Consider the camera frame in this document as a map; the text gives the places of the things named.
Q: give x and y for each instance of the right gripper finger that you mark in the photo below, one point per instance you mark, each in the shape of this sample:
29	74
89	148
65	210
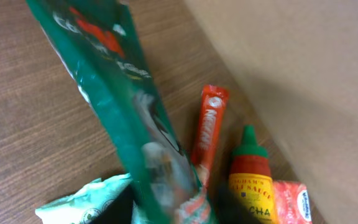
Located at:
119	211

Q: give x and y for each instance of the pale green wipes packet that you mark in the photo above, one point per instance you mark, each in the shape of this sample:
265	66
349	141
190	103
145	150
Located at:
88	203

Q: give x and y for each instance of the red sriracha sauce bottle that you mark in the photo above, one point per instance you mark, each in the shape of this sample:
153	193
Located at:
250	177

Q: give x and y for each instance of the red coffee stick sachet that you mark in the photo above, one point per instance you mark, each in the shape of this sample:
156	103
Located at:
213	105

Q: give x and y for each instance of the red tissue packet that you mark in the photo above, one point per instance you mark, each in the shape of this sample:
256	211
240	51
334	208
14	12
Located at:
292	203

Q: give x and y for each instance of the green 3M gloves packet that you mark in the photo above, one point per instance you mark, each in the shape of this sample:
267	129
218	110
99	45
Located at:
99	47

